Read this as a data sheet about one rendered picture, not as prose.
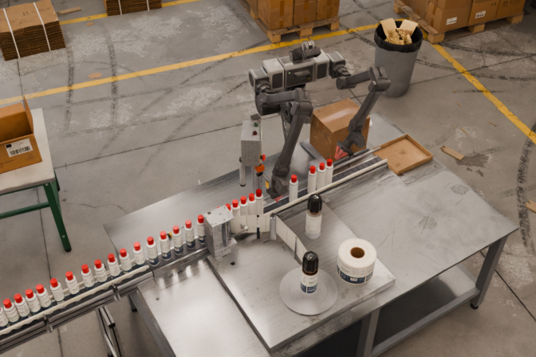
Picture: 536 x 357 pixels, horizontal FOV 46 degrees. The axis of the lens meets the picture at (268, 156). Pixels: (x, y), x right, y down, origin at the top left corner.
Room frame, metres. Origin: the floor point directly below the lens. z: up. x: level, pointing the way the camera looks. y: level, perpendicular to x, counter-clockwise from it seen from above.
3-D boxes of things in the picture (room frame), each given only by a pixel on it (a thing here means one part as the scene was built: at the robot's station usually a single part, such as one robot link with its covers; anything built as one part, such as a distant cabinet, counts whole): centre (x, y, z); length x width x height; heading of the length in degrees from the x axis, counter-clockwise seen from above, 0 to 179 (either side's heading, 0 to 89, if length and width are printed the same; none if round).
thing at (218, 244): (2.30, 0.26, 1.01); 0.14 x 0.13 x 0.26; 122
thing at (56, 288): (1.91, 1.06, 0.98); 0.05 x 0.05 x 0.20
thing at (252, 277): (2.16, -0.18, 0.86); 0.80 x 0.67 x 0.05; 122
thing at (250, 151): (2.62, 0.09, 1.38); 0.17 x 0.10 x 0.19; 177
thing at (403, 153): (3.13, -0.89, 0.85); 0.30 x 0.26 x 0.04; 122
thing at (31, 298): (1.85, 1.17, 0.98); 0.05 x 0.05 x 0.20
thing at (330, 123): (3.21, -0.47, 0.99); 0.30 x 0.24 x 0.27; 120
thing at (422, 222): (2.50, -0.26, 0.82); 2.10 x 1.31 x 0.02; 122
